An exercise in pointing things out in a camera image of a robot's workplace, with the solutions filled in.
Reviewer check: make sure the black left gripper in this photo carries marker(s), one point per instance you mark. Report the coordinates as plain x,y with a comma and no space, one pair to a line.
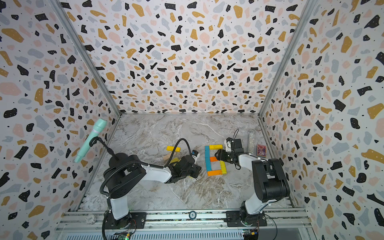
198,168

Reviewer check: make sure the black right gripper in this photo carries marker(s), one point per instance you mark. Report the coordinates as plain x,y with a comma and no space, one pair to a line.
222,155

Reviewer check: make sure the yellow-green block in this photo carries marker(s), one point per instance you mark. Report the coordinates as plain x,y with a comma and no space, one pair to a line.
223,167

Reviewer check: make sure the yellow block scuffed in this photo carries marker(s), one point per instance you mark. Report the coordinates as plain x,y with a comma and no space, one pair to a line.
215,147

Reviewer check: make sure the teal block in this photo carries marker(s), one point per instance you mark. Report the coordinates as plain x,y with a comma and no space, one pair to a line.
207,153
208,164

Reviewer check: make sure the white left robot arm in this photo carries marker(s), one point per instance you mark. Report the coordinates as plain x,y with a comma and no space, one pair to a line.
125,172

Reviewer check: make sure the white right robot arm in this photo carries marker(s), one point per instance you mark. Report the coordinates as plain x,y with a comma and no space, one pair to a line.
270,182

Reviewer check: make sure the natural wood block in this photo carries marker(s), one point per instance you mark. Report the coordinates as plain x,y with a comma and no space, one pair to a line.
165,158

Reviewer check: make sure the purple card box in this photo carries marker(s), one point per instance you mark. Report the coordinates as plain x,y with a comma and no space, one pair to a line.
261,151

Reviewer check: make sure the silver glitter microphone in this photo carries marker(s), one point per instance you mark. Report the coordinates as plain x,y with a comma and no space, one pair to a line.
251,141

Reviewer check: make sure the mint green microphone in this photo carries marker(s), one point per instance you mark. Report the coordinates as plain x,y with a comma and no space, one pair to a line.
98,127

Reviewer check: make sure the black gooseneck mic stand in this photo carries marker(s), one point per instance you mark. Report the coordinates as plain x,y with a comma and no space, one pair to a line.
116,160

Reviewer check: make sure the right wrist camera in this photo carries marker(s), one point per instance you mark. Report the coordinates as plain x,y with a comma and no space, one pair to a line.
228,144

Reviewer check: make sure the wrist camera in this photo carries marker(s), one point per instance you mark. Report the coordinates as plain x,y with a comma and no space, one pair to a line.
195,154
228,144

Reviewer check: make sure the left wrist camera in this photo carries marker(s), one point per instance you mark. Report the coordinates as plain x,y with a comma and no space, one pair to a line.
195,154

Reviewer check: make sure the round knob on rail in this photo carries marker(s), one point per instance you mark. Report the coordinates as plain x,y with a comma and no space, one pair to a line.
192,215

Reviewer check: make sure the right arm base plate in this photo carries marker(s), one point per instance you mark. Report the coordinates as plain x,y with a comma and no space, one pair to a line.
242,219

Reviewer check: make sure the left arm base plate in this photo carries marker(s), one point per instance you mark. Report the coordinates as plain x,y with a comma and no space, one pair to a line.
135,220

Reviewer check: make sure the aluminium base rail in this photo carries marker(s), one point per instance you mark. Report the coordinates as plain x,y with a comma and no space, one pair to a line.
282,224

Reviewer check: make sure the aluminium corner post right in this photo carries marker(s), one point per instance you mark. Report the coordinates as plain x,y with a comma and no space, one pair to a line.
306,14

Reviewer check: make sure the aluminium corner post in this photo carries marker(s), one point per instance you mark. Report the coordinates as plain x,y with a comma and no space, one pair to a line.
306,14
65,21

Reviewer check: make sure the aluminium corner post left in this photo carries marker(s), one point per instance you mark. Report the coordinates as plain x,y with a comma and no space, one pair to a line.
65,21

